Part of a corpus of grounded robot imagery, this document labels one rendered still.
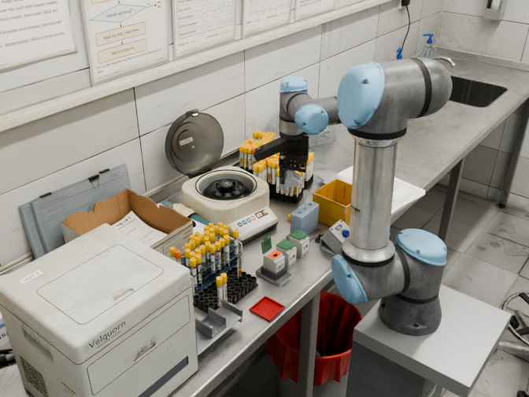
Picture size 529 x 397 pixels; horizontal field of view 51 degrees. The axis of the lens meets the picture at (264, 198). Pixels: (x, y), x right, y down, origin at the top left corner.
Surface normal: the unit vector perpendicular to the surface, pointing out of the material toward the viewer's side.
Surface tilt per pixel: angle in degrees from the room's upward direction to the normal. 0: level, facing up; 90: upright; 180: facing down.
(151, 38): 92
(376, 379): 90
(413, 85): 61
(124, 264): 0
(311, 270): 0
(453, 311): 1
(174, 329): 90
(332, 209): 90
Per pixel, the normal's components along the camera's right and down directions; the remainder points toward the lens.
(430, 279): 0.32, 0.49
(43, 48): 0.79, 0.35
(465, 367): 0.00, -0.85
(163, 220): -0.61, 0.47
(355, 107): -0.95, 0.04
